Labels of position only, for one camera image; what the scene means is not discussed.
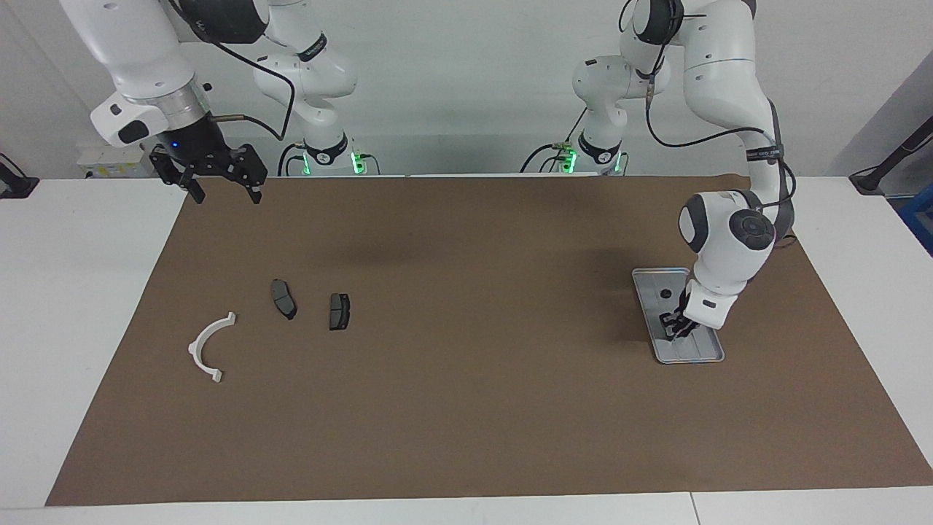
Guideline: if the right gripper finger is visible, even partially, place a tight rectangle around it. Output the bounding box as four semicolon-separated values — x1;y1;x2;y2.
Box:
229;143;269;206
149;145;206;206

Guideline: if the silver metal tray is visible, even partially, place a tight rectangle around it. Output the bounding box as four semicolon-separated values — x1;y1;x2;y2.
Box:
631;267;726;365

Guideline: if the white box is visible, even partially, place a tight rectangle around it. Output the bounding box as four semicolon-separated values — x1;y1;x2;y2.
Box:
77;144;155;179

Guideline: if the long grey brake pad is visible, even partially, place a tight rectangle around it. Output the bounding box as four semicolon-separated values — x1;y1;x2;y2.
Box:
270;279;298;321

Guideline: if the brown table mat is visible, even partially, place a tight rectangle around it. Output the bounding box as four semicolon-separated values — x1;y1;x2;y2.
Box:
45;175;933;508

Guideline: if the black angled stand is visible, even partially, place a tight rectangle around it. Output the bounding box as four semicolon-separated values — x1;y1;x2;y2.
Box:
849;117;933;196

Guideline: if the blue crate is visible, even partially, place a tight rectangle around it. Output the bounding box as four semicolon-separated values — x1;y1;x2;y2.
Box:
898;182;933;256

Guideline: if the black right base cable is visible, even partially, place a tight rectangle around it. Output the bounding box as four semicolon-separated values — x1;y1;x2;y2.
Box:
277;142;307;177

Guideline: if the black base cable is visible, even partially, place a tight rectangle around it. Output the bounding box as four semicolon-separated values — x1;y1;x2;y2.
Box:
520;108;587;174
277;142;307;177

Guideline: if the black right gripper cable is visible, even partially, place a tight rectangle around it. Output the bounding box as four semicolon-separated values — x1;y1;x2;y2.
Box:
168;0;298;141

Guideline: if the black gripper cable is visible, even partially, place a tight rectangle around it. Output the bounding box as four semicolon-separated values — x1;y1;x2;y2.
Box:
620;0;799;249
168;0;298;141

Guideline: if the black clamp mount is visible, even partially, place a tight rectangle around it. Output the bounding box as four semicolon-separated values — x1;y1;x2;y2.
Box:
0;153;39;199

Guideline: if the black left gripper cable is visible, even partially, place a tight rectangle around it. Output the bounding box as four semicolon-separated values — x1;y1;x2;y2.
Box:
620;0;799;249

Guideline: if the white semicircular plastic bracket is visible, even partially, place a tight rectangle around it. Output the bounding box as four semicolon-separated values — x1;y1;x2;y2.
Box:
188;311;237;384

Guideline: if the black left base cable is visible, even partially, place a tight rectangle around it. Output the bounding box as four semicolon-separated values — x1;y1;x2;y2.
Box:
520;108;587;174

